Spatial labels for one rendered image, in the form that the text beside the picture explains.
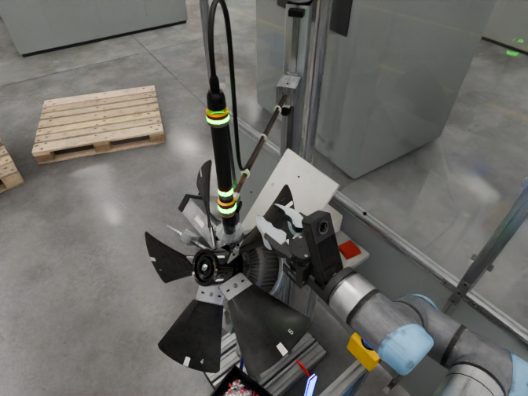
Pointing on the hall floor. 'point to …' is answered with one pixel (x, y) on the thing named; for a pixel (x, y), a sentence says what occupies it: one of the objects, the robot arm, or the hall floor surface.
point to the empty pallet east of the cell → (97, 123)
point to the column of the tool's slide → (296, 71)
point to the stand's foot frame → (286, 376)
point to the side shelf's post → (310, 304)
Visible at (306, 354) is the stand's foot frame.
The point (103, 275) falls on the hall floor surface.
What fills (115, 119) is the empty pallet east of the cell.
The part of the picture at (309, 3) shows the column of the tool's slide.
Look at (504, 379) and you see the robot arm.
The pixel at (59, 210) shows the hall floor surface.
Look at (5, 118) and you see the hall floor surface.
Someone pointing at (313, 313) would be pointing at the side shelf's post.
